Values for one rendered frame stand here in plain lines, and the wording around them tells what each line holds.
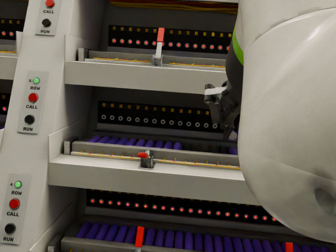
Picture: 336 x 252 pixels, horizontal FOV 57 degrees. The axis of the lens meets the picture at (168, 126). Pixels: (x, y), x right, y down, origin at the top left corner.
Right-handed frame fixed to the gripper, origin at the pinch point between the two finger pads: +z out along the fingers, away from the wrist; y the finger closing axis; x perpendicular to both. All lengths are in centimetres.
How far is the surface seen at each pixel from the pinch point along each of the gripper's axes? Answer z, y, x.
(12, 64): 0.4, -44.1, 9.4
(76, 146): 6.5, -30.3, -4.6
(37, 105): 0.8, -37.2, 1.4
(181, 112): 15.2, -10.3, 8.0
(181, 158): 6.9, -9.2, -5.0
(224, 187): 3.5, -1.0, -10.3
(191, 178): 2.9, -7.0, -9.3
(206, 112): 15.0, -4.4, 8.4
